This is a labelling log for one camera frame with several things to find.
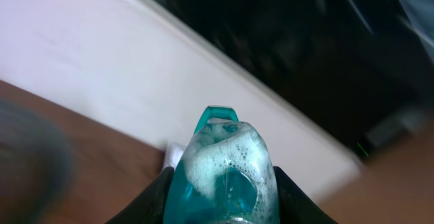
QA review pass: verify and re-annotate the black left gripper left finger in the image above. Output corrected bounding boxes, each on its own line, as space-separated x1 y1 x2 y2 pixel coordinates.
106 167 174 224

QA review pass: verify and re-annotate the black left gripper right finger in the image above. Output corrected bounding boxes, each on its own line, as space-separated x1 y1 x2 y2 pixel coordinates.
273 166 337 224

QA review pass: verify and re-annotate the blue mouthwash bottle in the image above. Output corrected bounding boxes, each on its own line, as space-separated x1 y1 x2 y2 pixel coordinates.
163 107 280 223

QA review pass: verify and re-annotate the white barcode scanner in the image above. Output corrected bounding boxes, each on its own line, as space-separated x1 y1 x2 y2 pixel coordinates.
163 143 186 169

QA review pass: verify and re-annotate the grey plastic shopping basket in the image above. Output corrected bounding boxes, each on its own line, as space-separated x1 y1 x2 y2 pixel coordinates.
1 99 73 223

